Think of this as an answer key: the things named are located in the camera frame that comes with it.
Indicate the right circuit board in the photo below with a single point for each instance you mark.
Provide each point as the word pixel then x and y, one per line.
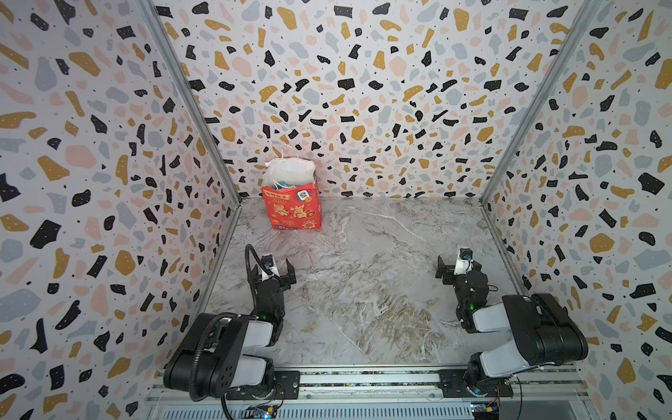
pixel 482 411

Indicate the left circuit board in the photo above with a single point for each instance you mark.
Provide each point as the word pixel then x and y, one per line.
pixel 263 411

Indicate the left corner aluminium post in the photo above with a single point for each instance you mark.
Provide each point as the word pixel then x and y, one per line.
pixel 159 35

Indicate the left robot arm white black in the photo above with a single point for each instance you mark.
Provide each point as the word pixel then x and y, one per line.
pixel 213 359

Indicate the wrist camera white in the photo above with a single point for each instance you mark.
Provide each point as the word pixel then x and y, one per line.
pixel 464 262
pixel 269 267

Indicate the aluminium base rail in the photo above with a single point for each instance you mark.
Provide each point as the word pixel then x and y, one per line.
pixel 391 392

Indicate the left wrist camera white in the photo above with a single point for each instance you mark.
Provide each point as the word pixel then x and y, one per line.
pixel 269 267

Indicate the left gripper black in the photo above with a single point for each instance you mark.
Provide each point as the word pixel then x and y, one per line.
pixel 273 279

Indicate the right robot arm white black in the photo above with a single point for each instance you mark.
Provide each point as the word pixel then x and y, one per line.
pixel 542 332

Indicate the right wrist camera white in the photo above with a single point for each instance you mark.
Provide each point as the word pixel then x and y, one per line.
pixel 464 262

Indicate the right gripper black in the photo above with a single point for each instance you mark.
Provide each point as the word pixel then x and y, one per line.
pixel 461 275

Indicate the corner aluminium post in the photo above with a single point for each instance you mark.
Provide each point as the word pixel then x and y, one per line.
pixel 584 17
pixel 159 35

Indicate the circuit board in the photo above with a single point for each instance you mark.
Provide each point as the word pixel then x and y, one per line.
pixel 263 411
pixel 482 411

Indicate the right corner aluminium post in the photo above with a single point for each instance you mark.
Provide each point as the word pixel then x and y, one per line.
pixel 584 17

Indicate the red paper gift bag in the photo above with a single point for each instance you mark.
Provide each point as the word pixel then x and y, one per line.
pixel 291 194

